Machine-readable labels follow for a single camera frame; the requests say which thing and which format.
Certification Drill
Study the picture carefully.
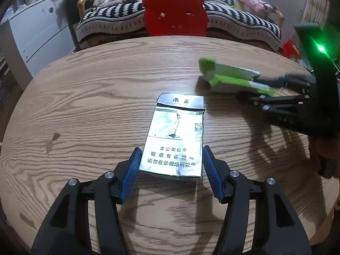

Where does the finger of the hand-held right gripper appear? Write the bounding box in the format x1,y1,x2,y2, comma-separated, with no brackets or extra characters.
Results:
252,72,312,89
236,90,316,112

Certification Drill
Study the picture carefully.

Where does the sofa with striped cover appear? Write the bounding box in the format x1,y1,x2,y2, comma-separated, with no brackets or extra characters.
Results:
76,0,282,52

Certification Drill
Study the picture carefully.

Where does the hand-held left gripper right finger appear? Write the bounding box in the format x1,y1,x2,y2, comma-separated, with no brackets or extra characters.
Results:
202,146,312,255

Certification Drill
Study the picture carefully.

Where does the silver cigarette box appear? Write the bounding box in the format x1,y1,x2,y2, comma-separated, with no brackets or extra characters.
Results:
138,92,206,180

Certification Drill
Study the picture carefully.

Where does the pink printed pillow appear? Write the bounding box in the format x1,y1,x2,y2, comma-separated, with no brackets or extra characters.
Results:
237,0,279,14

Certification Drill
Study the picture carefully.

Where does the beige curtain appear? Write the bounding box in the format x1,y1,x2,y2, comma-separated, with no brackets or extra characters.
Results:
302,0,330,25

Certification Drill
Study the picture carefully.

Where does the green white packet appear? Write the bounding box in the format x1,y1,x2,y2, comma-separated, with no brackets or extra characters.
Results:
198,57,276,98

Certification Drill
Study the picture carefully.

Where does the red plastic chair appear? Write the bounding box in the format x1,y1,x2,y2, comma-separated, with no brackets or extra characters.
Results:
142,0,209,36

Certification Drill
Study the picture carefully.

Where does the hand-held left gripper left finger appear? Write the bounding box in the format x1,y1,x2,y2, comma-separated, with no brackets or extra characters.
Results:
30,147,143,255

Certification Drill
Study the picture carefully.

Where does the white cabinet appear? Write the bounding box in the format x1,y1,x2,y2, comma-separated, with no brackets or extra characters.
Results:
0,0,78,78

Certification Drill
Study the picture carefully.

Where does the wooden sofa armrest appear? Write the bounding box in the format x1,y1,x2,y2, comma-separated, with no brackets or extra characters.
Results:
270,8,285,29
76,0,96,25

